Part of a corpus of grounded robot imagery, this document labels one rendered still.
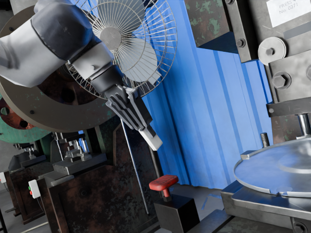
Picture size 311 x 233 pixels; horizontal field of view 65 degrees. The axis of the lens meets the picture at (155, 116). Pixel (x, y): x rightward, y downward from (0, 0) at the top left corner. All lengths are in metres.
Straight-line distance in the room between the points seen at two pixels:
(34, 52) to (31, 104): 1.08
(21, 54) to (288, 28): 0.49
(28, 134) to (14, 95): 1.76
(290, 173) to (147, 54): 0.85
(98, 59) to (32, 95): 1.04
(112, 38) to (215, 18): 0.66
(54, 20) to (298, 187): 0.47
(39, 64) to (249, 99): 1.68
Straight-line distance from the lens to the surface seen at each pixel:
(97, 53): 0.56
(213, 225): 0.65
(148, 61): 1.17
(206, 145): 2.39
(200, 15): 0.60
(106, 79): 0.56
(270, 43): 0.55
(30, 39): 0.49
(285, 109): 0.58
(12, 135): 3.25
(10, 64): 0.50
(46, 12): 0.49
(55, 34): 0.47
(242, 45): 0.55
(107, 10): 1.23
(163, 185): 0.63
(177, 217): 0.63
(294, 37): 0.54
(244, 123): 2.09
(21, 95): 1.56
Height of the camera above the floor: 0.95
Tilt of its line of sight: 3 degrees down
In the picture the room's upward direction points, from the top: 15 degrees counter-clockwise
